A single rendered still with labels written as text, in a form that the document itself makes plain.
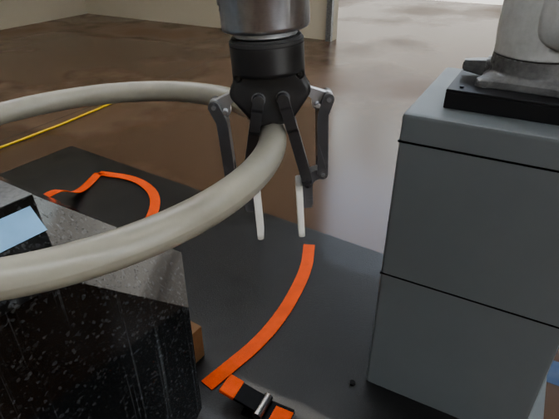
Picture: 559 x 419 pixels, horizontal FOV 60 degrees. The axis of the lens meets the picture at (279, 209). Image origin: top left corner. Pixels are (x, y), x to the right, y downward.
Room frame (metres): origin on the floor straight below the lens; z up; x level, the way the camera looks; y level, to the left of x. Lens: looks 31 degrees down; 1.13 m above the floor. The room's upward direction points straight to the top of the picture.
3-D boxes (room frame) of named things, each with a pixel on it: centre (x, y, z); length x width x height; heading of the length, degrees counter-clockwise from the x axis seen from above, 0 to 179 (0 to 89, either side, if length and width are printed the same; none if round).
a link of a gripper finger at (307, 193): (0.50, -0.04, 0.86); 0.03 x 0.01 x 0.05; 91
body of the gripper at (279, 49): (0.50, 0.01, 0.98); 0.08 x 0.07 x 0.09; 91
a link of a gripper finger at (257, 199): (0.49, 0.03, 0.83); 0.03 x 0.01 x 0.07; 1
